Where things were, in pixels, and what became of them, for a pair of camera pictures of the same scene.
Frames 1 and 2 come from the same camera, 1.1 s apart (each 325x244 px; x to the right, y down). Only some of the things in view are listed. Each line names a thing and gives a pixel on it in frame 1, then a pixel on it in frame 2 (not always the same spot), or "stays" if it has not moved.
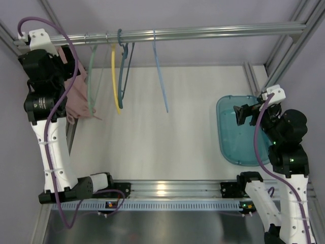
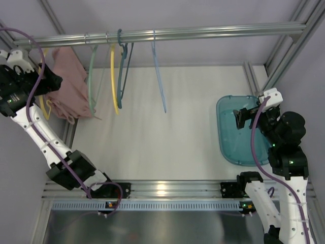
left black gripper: [67, 60] → [45, 80]
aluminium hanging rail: [293, 30] stays
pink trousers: [77, 102] stays
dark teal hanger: [125, 47] stays
